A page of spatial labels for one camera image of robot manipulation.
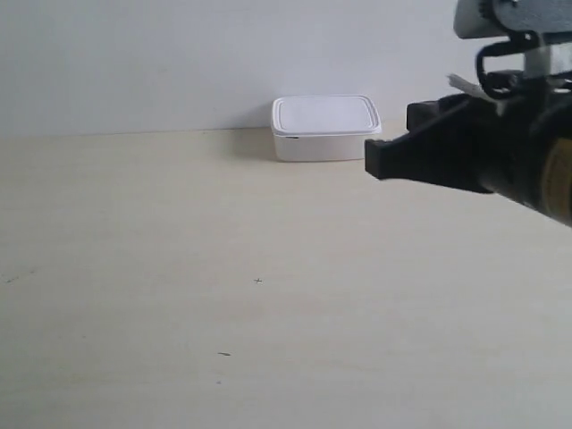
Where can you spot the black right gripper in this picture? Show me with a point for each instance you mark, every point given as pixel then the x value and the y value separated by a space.
pixel 462 142

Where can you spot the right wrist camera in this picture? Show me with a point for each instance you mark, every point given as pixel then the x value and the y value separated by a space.
pixel 540 29

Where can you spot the white lidded plastic container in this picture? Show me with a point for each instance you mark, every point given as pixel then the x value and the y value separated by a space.
pixel 325 128

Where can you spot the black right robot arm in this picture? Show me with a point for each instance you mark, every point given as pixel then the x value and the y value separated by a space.
pixel 563 213

